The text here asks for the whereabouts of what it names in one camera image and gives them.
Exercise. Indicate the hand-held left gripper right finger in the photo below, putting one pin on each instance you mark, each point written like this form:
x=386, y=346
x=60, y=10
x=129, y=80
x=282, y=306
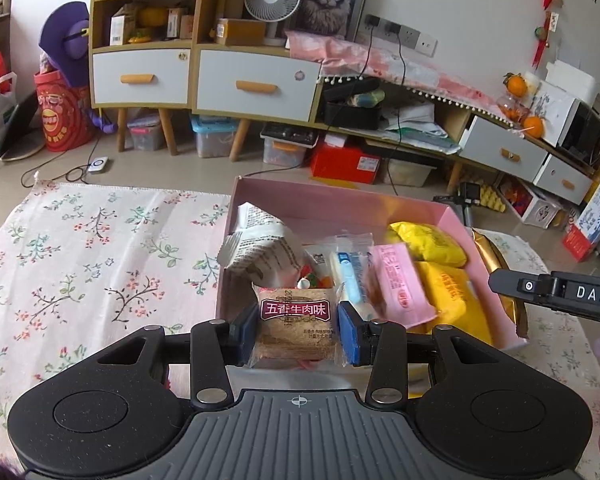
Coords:
x=351, y=332

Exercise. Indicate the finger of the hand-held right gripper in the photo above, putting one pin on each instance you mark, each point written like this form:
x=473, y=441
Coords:
x=520, y=286

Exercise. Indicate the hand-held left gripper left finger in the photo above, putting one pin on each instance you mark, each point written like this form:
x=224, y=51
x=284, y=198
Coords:
x=245, y=332

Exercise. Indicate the brown cracker packet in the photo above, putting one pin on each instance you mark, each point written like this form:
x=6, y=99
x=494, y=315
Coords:
x=295, y=330

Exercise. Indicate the pink cardboard box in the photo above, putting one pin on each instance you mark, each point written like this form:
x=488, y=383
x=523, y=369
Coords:
x=330, y=205

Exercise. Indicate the red carton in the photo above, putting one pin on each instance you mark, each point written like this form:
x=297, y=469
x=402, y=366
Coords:
x=577, y=242

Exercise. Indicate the white blue snack packet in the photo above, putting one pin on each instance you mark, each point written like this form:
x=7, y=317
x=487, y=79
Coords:
x=350, y=270

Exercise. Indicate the pink wafer packet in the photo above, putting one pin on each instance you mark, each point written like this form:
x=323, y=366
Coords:
x=397, y=285

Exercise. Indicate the white patterned carton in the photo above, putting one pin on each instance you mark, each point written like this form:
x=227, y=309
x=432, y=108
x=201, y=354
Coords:
x=535, y=205

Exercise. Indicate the white grey-print snack packet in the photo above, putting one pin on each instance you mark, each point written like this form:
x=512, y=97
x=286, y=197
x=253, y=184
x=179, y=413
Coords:
x=260, y=250

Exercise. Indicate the black stand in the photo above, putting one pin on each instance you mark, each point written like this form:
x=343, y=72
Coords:
x=465, y=197

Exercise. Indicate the low wooden media cabinet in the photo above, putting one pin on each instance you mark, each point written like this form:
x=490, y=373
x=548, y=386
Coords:
x=500, y=150

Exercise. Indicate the clear plastic tub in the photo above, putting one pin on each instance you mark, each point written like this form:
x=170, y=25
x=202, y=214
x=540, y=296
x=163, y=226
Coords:
x=412, y=172

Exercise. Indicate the orange fruit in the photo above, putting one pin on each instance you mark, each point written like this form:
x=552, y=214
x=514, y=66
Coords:
x=533, y=127
x=515, y=85

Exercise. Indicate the black microwave oven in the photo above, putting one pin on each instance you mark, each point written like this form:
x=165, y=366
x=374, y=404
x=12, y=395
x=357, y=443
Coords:
x=587, y=132

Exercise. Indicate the red flat box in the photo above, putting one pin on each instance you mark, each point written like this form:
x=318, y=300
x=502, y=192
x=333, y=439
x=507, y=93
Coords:
x=345, y=160

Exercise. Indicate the white printed box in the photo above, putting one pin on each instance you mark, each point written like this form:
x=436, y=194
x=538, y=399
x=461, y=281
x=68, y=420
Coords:
x=555, y=112

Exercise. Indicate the pile of white documents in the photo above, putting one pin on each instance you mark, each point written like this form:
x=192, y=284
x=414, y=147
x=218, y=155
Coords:
x=415, y=125

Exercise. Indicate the grey-lid storage bin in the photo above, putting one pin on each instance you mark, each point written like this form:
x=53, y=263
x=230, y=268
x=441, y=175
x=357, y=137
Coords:
x=287, y=145

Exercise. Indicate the blue-lid storage bin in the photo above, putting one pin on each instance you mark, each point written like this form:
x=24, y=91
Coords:
x=212, y=137

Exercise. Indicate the white foam box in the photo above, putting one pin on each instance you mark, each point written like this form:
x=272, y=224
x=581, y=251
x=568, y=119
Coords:
x=572, y=80

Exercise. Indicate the clear storage bin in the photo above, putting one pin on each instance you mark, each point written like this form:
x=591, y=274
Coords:
x=145, y=134

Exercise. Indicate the black storage box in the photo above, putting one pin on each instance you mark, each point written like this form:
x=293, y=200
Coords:
x=352, y=110

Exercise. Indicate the wooden drawer cabinet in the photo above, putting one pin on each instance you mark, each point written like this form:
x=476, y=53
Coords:
x=255, y=85

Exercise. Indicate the pink cloth runner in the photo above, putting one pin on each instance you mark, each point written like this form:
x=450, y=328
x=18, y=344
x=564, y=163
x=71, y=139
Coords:
x=380, y=62

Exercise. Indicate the red gift bag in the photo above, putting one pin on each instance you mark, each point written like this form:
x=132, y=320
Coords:
x=62, y=115

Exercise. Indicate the black flat board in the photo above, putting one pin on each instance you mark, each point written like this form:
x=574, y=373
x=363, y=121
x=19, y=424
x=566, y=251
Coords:
x=22, y=130

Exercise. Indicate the small cardboard box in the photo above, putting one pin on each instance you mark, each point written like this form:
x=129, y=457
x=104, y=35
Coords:
x=240, y=31

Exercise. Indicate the orange toy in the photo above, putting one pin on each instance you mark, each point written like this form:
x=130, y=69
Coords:
x=147, y=22

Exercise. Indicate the small white box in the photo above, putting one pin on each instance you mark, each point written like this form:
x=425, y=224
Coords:
x=121, y=29

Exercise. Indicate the framed cat picture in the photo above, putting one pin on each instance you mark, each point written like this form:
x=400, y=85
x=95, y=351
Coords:
x=330, y=0

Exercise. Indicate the purple plush toy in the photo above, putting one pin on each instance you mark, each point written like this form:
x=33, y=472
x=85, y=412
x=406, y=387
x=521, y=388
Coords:
x=62, y=35

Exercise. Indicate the white floor switch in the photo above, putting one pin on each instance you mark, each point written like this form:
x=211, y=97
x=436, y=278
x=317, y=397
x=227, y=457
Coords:
x=99, y=165

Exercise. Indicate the wall power outlet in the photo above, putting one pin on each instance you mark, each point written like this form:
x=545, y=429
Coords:
x=410, y=37

